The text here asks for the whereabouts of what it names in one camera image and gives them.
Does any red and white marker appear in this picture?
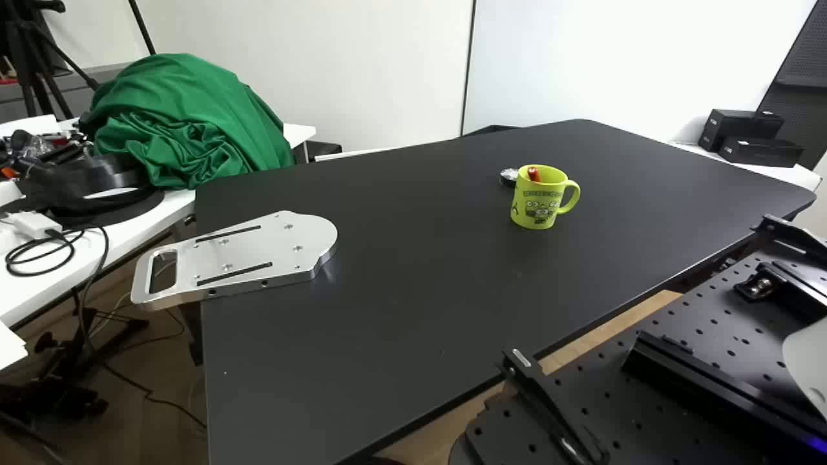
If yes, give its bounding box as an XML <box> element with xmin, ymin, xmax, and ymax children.
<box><xmin>500</xmin><ymin>167</ymin><xmax>541</xmax><ymax>182</ymax></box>

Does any yellow-green cartoon mug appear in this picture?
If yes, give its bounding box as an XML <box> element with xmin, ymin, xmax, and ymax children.
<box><xmin>509</xmin><ymin>163</ymin><xmax>583</xmax><ymax>229</ymax></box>

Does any silver metal mounting plate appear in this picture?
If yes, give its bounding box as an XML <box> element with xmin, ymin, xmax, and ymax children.
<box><xmin>131</xmin><ymin>208</ymin><xmax>339</xmax><ymax>309</ymax></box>

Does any green cloth pile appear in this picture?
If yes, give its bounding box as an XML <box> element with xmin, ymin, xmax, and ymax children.
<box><xmin>79</xmin><ymin>55</ymin><xmax>295</xmax><ymax>188</ymax></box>

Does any black perforated breadboard plate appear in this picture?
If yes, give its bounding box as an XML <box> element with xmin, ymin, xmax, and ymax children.
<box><xmin>463</xmin><ymin>250</ymin><xmax>827</xmax><ymax>465</ymax></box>

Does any black box on right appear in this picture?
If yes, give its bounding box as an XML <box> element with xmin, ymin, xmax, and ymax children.
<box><xmin>699</xmin><ymin>108</ymin><xmax>804</xmax><ymax>167</ymax></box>

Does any black bag with gear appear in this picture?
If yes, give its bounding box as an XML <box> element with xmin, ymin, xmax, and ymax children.
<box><xmin>19</xmin><ymin>154</ymin><xmax>164</xmax><ymax>228</ymax></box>

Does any white side table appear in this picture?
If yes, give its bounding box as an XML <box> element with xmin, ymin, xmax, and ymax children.
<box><xmin>0</xmin><ymin>113</ymin><xmax>319</xmax><ymax>371</ymax></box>

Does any white power adapter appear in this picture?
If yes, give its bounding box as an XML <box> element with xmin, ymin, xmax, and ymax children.
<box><xmin>4</xmin><ymin>211</ymin><xmax>63</xmax><ymax>239</ymax></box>

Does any black monitor edge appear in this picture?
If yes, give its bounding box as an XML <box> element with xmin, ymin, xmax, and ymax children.
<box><xmin>761</xmin><ymin>0</ymin><xmax>827</xmax><ymax>167</ymax></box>

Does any black clamp bracket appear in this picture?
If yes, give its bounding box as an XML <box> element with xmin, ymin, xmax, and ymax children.
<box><xmin>503</xmin><ymin>347</ymin><xmax>610</xmax><ymax>465</ymax></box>

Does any black rail block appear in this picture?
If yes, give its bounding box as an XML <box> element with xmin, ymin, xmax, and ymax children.
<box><xmin>624</xmin><ymin>332</ymin><xmax>827</xmax><ymax>454</ymax></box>

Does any black cable on white table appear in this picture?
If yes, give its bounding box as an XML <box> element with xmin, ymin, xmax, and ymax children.
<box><xmin>4</xmin><ymin>225</ymin><xmax>115</xmax><ymax>279</ymax></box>

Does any black camera tripod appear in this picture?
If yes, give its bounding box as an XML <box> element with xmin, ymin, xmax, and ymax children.
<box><xmin>0</xmin><ymin>0</ymin><xmax>98</xmax><ymax>119</ymax></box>

